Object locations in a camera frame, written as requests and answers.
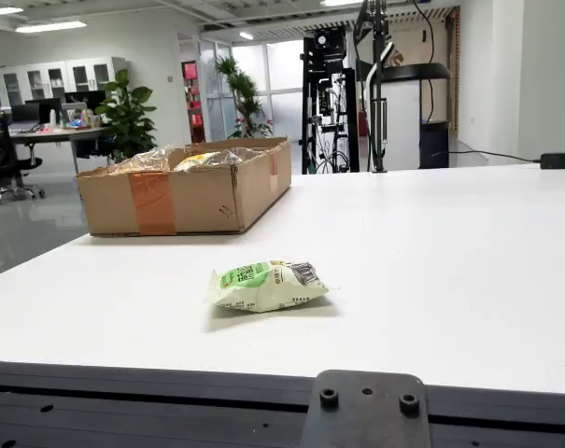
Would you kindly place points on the green white snack bag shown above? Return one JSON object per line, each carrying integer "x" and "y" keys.
{"x": 263, "y": 289}

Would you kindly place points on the black office chair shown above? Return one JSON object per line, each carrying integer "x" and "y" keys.
{"x": 2, "y": 154}

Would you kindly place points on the clear plastic wrap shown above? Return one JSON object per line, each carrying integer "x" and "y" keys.
{"x": 146, "y": 161}

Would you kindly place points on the red display shelf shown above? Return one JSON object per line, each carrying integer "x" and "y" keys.
{"x": 193, "y": 98}

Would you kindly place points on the white glass door wall cabinets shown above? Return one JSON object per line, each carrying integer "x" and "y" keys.
{"x": 44, "y": 81}

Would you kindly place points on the white cabinet with black top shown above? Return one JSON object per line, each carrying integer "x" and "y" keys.
{"x": 403, "y": 121}

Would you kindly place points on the black power adapter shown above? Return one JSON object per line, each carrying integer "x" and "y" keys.
{"x": 560, "y": 161}

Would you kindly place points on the black aluminium rail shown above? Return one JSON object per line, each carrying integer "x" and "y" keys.
{"x": 123, "y": 406}

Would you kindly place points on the broad leaf potted plant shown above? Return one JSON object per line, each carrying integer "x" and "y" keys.
{"x": 128, "y": 116}

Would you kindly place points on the black computer monitor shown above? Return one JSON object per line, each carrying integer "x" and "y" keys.
{"x": 25, "y": 112}

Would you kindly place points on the yellow snack bag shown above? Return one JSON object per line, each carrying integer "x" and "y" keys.
{"x": 193, "y": 162}

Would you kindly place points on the tall slim potted plant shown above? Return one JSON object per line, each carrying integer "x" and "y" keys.
{"x": 244, "y": 98}

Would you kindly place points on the grey office desk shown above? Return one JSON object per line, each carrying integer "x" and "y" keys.
{"x": 58, "y": 135}

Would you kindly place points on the black equipment rack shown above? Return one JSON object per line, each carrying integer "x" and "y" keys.
{"x": 329, "y": 93}

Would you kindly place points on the long ceiling light panel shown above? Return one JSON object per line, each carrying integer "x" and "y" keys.
{"x": 51, "y": 26}

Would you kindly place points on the dark blue bin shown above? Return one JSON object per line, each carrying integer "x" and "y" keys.
{"x": 434, "y": 144}

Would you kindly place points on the black pole stand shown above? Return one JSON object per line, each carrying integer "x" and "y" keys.
{"x": 379, "y": 116}

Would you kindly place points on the open cardboard box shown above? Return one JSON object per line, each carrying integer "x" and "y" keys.
{"x": 202, "y": 205}

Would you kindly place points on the black mounting plate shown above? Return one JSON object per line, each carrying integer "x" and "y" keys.
{"x": 366, "y": 420}

